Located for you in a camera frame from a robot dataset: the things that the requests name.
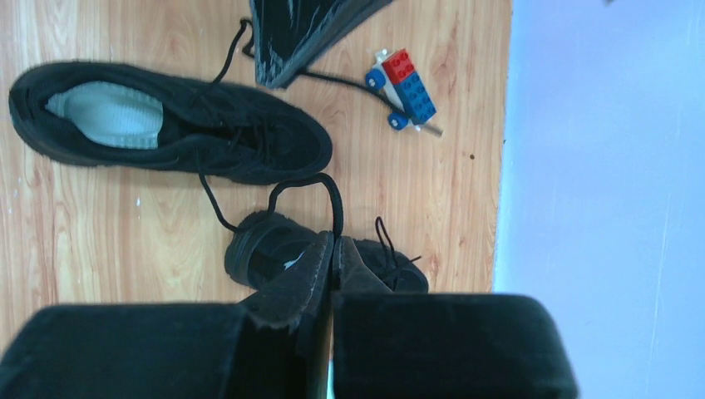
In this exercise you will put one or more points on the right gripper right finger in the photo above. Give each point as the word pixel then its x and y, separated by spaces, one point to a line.
pixel 441 345

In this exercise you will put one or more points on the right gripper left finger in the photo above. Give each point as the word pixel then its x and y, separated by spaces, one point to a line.
pixel 273 344

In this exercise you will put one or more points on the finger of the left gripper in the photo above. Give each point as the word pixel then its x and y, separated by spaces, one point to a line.
pixel 275 24
pixel 325 23

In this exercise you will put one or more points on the black shoelace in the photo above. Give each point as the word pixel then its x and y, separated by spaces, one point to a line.
pixel 396 263

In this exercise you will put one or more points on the black sneaker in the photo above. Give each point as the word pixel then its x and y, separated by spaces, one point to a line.
pixel 266 246
pixel 109 114

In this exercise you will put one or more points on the toy brick car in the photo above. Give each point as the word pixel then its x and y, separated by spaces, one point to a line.
pixel 394 76

